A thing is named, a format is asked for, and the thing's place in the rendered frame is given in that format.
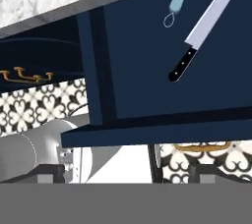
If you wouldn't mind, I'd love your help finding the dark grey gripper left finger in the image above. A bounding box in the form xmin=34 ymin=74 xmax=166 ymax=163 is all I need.
xmin=2 ymin=163 xmax=66 ymax=185

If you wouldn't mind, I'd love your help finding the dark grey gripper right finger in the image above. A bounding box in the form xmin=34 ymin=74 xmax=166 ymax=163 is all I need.
xmin=187 ymin=163 xmax=252 ymax=185

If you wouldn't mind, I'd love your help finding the navy blue cabinet front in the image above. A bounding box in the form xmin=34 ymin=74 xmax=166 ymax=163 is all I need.
xmin=0 ymin=15 xmax=86 ymax=94

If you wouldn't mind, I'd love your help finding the gold drawer handle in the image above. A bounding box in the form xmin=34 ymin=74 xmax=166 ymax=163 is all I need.
xmin=172 ymin=140 xmax=232 ymax=153

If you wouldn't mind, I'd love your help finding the gold cabinet handle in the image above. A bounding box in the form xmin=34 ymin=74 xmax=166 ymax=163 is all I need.
xmin=13 ymin=66 xmax=54 ymax=82
xmin=0 ymin=70 xmax=42 ymax=84

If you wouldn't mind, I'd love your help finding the black-handled kitchen knife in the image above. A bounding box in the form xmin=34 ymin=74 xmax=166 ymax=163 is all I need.
xmin=167 ymin=0 xmax=246 ymax=84

